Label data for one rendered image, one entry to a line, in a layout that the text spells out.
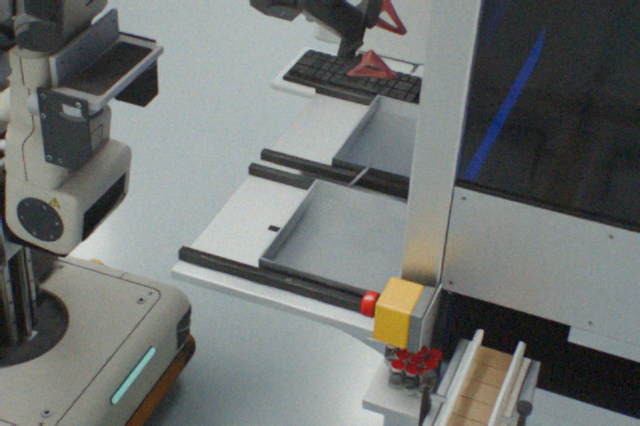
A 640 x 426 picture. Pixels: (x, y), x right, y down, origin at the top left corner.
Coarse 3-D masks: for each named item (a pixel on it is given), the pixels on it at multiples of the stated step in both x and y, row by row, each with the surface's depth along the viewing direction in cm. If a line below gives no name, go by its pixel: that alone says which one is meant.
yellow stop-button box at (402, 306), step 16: (384, 288) 169; (400, 288) 169; (416, 288) 169; (432, 288) 169; (384, 304) 166; (400, 304) 166; (416, 304) 166; (384, 320) 167; (400, 320) 166; (416, 320) 164; (384, 336) 168; (400, 336) 167; (416, 336) 166; (416, 352) 168
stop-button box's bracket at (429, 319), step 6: (438, 288) 170; (438, 294) 170; (438, 300) 171; (432, 306) 168; (438, 306) 173; (432, 312) 169; (426, 318) 165; (432, 318) 171; (426, 324) 167; (432, 324) 172; (426, 330) 168; (420, 336) 166; (426, 336) 169; (420, 342) 166; (420, 348) 167
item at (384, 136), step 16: (368, 112) 232; (384, 112) 237; (400, 112) 236; (416, 112) 235; (368, 128) 232; (384, 128) 232; (400, 128) 233; (416, 128) 233; (352, 144) 227; (368, 144) 227; (384, 144) 228; (400, 144) 228; (336, 160) 217; (352, 160) 222; (368, 160) 223; (384, 160) 223; (400, 160) 223; (384, 176) 215; (400, 176) 213
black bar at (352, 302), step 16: (192, 256) 194; (208, 256) 193; (240, 272) 191; (256, 272) 190; (272, 272) 191; (288, 288) 189; (304, 288) 188; (320, 288) 188; (336, 304) 187; (352, 304) 186
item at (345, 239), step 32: (320, 192) 212; (352, 192) 209; (288, 224) 201; (320, 224) 205; (352, 224) 206; (384, 224) 206; (288, 256) 197; (320, 256) 198; (352, 256) 198; (384, 256) 199; (352, 288) 187
